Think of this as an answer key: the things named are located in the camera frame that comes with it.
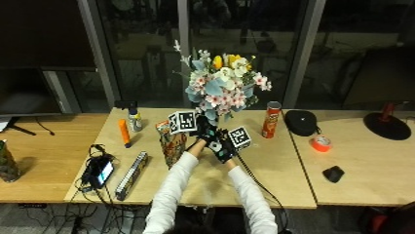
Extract orange marker pen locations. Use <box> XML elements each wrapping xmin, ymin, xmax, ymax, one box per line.
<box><xmin>119</xmin><ymin>118</ymin><xmax>132</xmax><ymax>149</ymax></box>

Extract white marker cube right glove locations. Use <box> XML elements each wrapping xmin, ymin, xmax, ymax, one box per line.
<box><xmin>228</xmin><ymin>125</ymin><xmax>253</xmax><ymax>151</ymax></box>

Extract artificial flower bouquet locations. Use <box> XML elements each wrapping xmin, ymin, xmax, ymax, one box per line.
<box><xmin>174</xmin><ymin>39</ymin><xmax>275</xmax><ymax>127</ymax></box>

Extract white marker cube left glove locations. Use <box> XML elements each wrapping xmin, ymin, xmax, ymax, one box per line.
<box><xmin>167</xmin><ymin>110</ymin><xmax>200</xmax><ymax>136</ymax></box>

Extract black computer mouse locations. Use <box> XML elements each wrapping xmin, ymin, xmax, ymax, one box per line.
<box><xmin>322</xmin><ymin>165</ymin><xmax>346</xmax><ymax>184</ymax></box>

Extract colourful snack packet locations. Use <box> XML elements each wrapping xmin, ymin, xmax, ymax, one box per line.
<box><xmin>155</xmin><ymin>119</ymin><xmax>189</xmax><ymax>170</ymax></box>

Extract black monitor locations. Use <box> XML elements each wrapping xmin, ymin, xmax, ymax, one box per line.
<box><xmin>0</xmin><ymin>65</ymin><xmax>99</xmax><ymax>137</ymax></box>

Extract white marker cube glove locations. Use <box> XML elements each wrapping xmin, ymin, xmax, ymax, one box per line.
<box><xmin>167</xmin><ymin>110</ymin><xmax>200</xmax><ymax>136</ymax></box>
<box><xmin>228</xmin><ymin>125</ymin><xmax>253</xmax><ymax>151</ymax></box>

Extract black round stand red pole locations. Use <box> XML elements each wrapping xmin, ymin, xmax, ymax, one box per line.
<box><xmin>362</xmin><ymin>101</ymin><xmax>413</xmax><ymax>141</ymax></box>

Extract person's left hand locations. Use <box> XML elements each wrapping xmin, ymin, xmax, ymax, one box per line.
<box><xmin>193</xmin><ymin>115</ymin><xmax>220</xmax><ymax>144</ymax></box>

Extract orange tape roll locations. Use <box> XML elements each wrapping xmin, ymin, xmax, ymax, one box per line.
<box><xmin>309</xmin><ymin>135</ymin><xmax>334</xmax><ymax>153</ymax></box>

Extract black cable bundle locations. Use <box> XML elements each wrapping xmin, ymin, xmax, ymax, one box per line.
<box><xmin>26</xmin><ymin>143</ymin><xmax>154</xmax><ymax>234</ymax></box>

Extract black glove cable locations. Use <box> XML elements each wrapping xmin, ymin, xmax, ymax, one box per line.
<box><xmin>233</xmin><ymin>152</ymin><xmax>293</xmax><ymax>234</ymax></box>

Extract black device with lit screen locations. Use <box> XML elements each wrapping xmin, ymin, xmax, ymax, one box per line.
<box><xmin>80</xmin><ymin>153</ymin><xmax>118</xmax><ymax>190</ymax></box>

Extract black oval case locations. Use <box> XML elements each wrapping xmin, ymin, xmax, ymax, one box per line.
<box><xmin>284</xmin><ymin>109</ymin><xmax>322</xmax><ymax>137</ymax></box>

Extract grey window post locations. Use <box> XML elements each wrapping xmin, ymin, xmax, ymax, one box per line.
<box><xmin>78</xmin><ymin>0</ymin><xmax>124</xmax><ymax>108</ymax></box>
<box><xmin>178</xmin><ymin>0</ymin><xmax>192</xmax><ymax>108</ymax></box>
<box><xmin>283</xmin><ymin>0</ymin><xmax>329</xmax><ymax>109</ymax></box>

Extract black power strip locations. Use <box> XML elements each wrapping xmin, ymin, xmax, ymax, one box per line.
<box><xmin>18</xmin><ymin>202</ymin><xmax>48</xmax><ymax>210</ymax></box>

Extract spray bottle black nozzle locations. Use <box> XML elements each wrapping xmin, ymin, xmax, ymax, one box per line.
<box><xmin>114</xmin><ymin>99</ymin><xmax>144</xmax><ymax>134</ymax></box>

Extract person's right hand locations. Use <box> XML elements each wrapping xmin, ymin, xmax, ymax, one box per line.
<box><xmin>209</xmin><ymin>128</ymin><xmax>240</xmax><ymax>165</ymax></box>

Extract red chip can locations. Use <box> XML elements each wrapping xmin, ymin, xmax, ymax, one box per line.
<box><xmin>261</xmin><ymin>100</ymin><xmax>284</xmax><ymax>139</ymax></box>

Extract red and black bag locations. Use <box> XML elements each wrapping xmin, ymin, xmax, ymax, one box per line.
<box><xmin>358</xmin><ymin>201</ymin><xmax>415</xmax><ymax>234</ymax></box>

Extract long grey striped box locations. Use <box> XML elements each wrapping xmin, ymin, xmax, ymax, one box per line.
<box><xmin>115</xmin><ymin>150</ymin><xmax>150</xmax><ymax>202</ymax></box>

